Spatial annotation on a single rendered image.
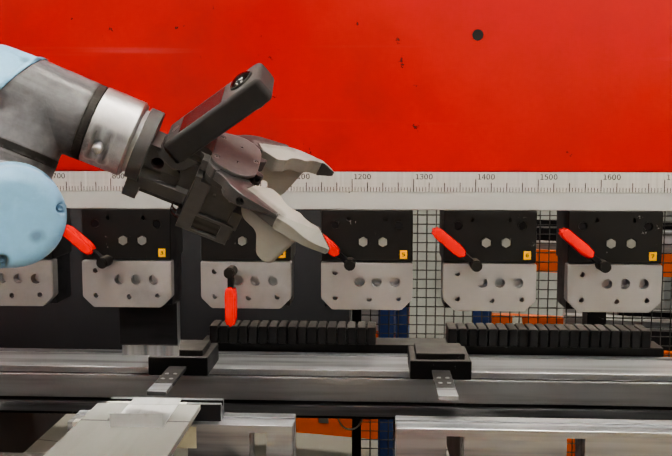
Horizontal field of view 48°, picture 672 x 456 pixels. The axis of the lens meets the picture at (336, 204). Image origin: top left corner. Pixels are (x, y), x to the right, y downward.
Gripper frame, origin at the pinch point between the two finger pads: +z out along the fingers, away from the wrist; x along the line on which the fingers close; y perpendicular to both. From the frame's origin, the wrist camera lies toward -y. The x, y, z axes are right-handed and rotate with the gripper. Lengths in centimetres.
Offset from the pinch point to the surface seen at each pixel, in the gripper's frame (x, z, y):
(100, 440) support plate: -14, -11, 61
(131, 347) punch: -35, -11, 61
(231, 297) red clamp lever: -32, 0, 41
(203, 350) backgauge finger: -50, 3, 70
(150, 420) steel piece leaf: -20, -5, 60
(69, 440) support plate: -14, -15, 63
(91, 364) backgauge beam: -53, -17, 87
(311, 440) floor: -190, 92, 230
